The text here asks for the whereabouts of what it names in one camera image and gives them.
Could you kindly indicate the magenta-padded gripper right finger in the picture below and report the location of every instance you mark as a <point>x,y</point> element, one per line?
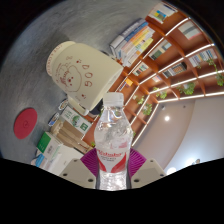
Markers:
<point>148,171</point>

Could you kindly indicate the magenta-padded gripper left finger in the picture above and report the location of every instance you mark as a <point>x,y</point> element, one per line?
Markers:
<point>78,171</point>

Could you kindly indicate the clear plastic water bottle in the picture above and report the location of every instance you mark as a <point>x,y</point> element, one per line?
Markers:
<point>112,146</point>

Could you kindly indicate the white tissue pack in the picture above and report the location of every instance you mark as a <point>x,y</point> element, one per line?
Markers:
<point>68,156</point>

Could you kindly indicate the wooden artist mannequin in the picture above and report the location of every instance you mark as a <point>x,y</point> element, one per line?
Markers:
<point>71,135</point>

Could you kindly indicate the tall green-white carton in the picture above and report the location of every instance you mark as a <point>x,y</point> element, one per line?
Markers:
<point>76,119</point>

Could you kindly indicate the recessed ceiling spotlight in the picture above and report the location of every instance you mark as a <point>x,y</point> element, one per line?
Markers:
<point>166,118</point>

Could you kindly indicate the small round badge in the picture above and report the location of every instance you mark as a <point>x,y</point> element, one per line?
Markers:
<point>53,119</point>
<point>63,104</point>

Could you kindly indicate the flat round red coaster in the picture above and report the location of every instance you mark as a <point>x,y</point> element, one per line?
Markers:
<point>25,123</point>

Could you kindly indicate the cream printed mug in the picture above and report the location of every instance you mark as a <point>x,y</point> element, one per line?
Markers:
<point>83,73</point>

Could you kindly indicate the wooden shelf unit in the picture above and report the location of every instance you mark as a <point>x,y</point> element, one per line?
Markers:
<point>173,63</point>

